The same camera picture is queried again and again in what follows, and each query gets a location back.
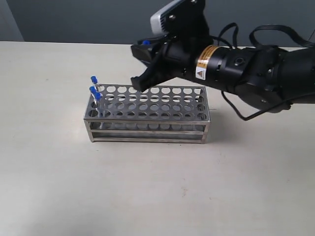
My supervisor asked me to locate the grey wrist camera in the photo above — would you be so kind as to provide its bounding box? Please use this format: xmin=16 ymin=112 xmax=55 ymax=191
xmin=150 ymin=0 xmax=206 ymax=35

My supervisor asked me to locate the blue-capped tube back row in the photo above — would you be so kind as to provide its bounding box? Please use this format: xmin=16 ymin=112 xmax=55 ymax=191
xmin=142 ymin=40 xmax=151 ymax=45

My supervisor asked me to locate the black cable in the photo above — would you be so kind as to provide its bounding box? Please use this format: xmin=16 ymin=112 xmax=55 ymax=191
xmin=211 ymin=22 xmax=315 ymax=121

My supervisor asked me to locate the stainless steel test tube rack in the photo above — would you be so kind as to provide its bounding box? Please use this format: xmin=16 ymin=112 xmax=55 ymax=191
xmin=84 ymin=84 xmax=211 ymax=144

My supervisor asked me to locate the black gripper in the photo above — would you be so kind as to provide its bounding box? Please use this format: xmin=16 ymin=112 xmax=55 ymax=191
xmin=131 ymin=15 xmax=212 ymax=91

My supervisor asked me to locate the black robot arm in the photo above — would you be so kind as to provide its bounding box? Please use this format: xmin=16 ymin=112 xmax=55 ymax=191
xmin=131 ymin=15 xmax=315 ymax=113

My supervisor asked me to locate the blue-capped tube second row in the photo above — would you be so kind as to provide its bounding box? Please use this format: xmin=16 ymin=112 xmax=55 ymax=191
xmin=94 ymin=92 xmax=104 ymax=118

